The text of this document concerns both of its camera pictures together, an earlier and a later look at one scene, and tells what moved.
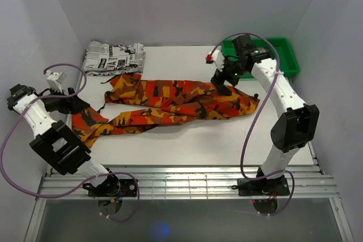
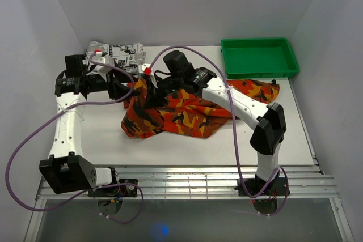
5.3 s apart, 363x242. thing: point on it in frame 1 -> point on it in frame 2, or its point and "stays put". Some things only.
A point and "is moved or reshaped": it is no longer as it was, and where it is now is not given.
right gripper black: [218, 79] -> [155, 98]
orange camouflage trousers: [180, 101] is moved or reshaped
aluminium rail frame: [194, 182] stays put
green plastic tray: [287, 63] stays put
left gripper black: [73, 105] -> [115, 90]
